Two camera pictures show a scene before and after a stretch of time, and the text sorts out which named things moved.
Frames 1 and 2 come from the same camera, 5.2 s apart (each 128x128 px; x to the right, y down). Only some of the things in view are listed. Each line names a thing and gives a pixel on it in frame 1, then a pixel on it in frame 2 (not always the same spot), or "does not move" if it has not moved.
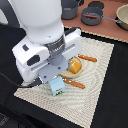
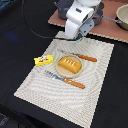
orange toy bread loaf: [75, 66] does not move
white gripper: [32, 57] → [79, 21]
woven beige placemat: [76, 104] does not move
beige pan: [122, 16] does not move
